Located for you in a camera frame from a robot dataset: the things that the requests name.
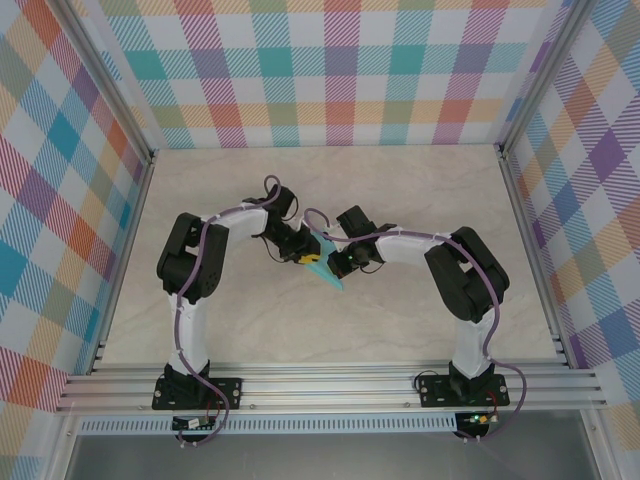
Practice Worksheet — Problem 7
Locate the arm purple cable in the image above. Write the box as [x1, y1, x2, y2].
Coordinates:
[172, 174, 281, 448]
[303, 207, 528, 444]

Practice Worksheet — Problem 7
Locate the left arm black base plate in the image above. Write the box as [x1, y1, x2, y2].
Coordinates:
[151, 374, 245, 412]

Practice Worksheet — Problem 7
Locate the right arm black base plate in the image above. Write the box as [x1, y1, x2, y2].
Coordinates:
[417, 372, 510, 409]

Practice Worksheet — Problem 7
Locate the aluminium side rail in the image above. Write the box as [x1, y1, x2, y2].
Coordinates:
[87, 149, 159, 374]
[497, 147, 571, 369]

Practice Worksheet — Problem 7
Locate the aluminium corner post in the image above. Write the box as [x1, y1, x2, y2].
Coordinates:
[49, 0, 159, 166]
[492, 0, 601, 161]

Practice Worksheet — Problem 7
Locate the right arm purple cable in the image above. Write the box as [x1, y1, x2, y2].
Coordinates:
[303, 207, 528, 444]

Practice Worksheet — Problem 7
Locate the slotted grey cable tray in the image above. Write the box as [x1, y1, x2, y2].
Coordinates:
[77, 417, 459, 435]

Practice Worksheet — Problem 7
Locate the teal paper sheet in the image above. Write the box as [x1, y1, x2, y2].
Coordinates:
[305, 232, 347, 293]

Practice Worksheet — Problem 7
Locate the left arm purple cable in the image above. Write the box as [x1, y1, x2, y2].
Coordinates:
[172, 174, 281, 448]

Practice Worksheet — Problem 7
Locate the aluminium mounting rail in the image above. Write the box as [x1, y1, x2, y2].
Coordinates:
[54, 359, 609, 416]

